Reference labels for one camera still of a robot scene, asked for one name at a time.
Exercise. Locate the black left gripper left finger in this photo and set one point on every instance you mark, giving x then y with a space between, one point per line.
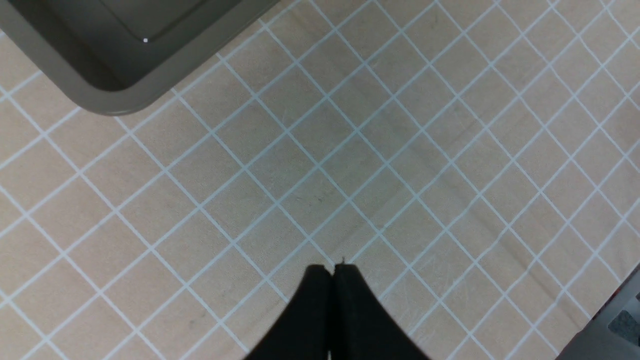
300 331

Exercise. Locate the olive green plastic bin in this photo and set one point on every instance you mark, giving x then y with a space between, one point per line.
117 57

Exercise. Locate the grey object at corner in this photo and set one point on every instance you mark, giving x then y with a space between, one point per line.
614 332

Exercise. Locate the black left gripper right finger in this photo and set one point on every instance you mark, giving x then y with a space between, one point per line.
361 328

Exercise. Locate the checkered peach tablecloth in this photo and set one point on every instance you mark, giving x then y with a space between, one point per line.
477 160

